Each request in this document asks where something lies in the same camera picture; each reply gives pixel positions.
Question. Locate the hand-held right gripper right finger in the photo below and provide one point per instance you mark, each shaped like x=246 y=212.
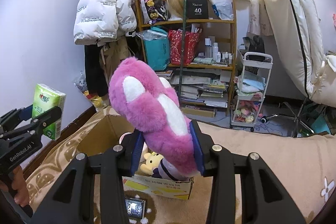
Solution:
x=197 y=150

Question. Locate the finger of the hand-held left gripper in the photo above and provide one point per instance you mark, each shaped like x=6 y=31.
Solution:
x=47 y=116
x=26 y=111

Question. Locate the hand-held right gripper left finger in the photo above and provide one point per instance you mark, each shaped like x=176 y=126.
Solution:
x=137 y=153

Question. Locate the yellow plush toy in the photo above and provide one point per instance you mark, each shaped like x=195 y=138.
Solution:
x=151 y=161

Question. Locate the green tissue pack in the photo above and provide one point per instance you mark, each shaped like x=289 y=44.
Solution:
x=48 y=100

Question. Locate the white plush toy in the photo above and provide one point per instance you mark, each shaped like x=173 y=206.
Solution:
x=126 y=137

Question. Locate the white-haired purple plush doll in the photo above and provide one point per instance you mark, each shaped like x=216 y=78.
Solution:
x=168 y=171

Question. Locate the printed cardboard box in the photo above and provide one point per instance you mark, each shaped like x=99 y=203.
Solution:
x=162 y=187

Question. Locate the pink plush toy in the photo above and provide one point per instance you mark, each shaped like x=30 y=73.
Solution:
x=147 y=108

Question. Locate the person's left hand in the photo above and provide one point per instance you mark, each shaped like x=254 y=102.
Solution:
x=19 y=187

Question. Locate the bag of yellow toys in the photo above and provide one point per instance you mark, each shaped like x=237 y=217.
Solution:
x=94 y=102

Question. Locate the small black box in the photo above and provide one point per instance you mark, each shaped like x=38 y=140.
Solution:
x=135 y=208

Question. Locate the stack of books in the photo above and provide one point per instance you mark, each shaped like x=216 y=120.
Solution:
x=204 y=92

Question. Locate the black hanging garment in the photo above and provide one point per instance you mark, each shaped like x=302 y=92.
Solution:
x=95 y=71

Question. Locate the white rolling cart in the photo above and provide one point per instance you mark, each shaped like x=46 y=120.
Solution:
x=249 y=98

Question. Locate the beige hanging pants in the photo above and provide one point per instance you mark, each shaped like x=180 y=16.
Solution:
x=114 y=56

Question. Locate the green pole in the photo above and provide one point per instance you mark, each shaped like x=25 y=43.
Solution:
x=183 y=56

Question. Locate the row of cosmetic bottles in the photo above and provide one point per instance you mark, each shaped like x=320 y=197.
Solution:
x=216 y=52

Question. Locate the teal paper bag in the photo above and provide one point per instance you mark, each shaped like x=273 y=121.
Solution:
x=157 y=52

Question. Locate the red patterned gift bag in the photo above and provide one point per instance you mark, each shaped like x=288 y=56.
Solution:
x=183 y=48

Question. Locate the black backpack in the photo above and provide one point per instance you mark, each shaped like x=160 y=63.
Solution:
x=254 y=47

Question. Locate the clear plastic bag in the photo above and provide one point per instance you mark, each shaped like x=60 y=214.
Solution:
x=151 y=35

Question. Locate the wooden shelf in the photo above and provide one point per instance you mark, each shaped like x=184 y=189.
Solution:
x=183 y=21

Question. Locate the black gift box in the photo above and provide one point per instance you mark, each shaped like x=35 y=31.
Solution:
x=198 y=8

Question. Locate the white office chair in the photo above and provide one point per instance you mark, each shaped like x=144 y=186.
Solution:
x=283 y=29

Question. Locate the blonde wig head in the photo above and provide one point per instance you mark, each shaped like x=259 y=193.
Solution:
x=173 y=2

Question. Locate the patterned tote bag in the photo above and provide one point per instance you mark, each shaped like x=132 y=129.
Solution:
x=152 y=3

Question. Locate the white plastic bag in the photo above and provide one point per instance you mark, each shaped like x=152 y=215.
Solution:
x=220 y=1

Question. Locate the pink desk fan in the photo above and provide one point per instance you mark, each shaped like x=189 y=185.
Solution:
x=334 y=19

